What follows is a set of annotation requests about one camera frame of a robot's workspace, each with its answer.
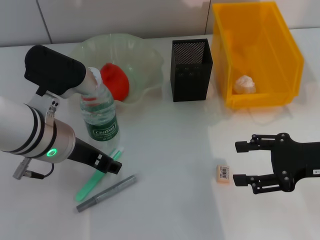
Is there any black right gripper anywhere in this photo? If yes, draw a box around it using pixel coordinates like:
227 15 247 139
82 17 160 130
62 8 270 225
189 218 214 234
232 132 320 195

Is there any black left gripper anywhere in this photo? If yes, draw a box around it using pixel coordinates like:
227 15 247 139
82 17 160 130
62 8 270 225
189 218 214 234
66 137 123 175

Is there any mint green pen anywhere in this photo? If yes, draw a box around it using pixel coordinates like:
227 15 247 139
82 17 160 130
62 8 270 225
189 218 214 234
75 146 125 203

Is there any clear green-label water bottle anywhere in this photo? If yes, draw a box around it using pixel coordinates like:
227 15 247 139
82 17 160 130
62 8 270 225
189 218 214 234
79 66 119 143

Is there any white paper ball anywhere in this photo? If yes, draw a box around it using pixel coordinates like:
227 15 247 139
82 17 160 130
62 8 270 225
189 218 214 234
233 74 257 95

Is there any red-orange fruit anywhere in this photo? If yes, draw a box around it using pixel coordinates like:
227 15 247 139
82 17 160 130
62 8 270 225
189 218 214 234
99 62 130 102

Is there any beige eraser with barcode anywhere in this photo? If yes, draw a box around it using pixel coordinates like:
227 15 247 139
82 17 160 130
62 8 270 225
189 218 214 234
216 164 232 185

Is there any grey marker pen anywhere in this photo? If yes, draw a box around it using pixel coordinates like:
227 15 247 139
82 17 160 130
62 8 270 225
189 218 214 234
76 174 138 213

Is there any black mesh pen holder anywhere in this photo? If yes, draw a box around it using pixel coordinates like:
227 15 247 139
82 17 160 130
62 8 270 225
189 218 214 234
169 38 213 103

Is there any green glass fruit bowl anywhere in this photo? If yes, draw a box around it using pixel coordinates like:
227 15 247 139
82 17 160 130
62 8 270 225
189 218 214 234
68 34 165 105

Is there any orange plastic bin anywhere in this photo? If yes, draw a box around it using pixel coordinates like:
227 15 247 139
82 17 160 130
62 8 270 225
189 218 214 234
211 1 305 109

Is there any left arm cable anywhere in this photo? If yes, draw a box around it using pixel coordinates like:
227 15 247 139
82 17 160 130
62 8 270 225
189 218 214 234
29 163 55 180

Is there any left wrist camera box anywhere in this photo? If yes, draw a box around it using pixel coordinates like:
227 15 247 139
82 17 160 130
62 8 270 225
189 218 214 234
24 44 98 100

